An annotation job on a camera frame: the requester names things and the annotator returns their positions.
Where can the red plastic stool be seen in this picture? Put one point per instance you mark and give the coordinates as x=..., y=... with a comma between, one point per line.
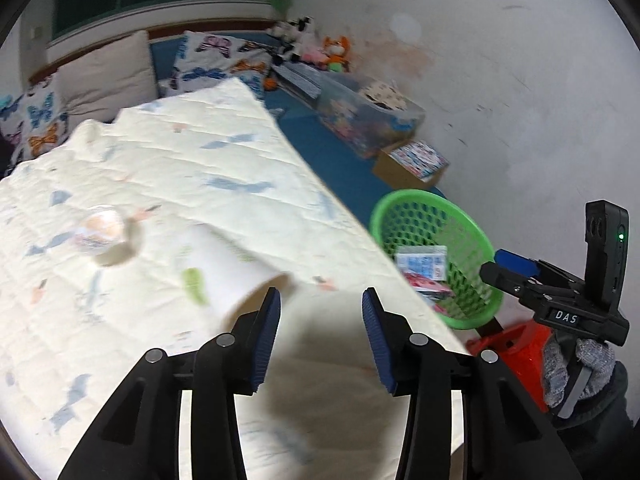
x=521, y=347

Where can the left butterfly pillow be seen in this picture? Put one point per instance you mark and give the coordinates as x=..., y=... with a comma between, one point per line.
x=36, y=122

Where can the grey pillow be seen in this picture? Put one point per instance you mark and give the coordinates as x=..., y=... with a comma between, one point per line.
x=104, y=81

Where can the pink plush toy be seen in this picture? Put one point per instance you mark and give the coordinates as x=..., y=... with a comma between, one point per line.
x=313, y=55

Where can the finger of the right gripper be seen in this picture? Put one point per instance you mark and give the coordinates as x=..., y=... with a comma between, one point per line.
x=518, y=277

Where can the orange ball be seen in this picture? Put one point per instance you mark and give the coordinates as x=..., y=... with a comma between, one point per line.
x=270, y=84

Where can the cow plush toy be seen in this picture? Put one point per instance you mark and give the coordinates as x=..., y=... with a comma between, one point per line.
x=296, y=37

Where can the butterfly pillow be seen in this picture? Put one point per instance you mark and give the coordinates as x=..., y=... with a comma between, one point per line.
x=36, y=122
x=205, y=59

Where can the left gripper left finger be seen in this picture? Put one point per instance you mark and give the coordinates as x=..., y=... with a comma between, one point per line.
x=136, y=433

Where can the right butterfly pillow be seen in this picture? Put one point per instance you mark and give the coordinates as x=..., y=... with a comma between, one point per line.
x=205, y=59

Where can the cardboard box with cards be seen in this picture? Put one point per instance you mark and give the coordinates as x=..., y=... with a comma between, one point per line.
x=410, y=164

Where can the green plastic waste basket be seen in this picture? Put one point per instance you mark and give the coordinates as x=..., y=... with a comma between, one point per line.
x=420, y=218

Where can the white paper cup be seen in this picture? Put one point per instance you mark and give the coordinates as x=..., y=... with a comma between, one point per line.
x=223, y=278

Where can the orange fox plush toy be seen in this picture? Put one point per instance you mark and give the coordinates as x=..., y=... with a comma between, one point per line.
x=337, y=51

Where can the right gloved hand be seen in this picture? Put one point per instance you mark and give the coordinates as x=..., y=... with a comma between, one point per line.
x=564, y=359

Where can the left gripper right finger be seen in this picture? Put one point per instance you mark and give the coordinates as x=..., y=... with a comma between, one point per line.
x=505, y=435

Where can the small jelly cup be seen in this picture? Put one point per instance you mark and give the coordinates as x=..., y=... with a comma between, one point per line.
x=108, y=236

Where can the clear plastic storage bin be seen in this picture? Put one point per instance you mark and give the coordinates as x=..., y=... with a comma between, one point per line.
x=363, y=112

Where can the blue sofa mattress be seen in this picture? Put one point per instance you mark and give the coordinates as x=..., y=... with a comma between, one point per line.
x=348, y=176

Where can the pink snack wrapper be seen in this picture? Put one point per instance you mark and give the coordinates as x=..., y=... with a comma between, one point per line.
x=432, y=292

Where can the blue white milk carton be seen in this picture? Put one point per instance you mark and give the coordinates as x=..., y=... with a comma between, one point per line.
x=429, y=261

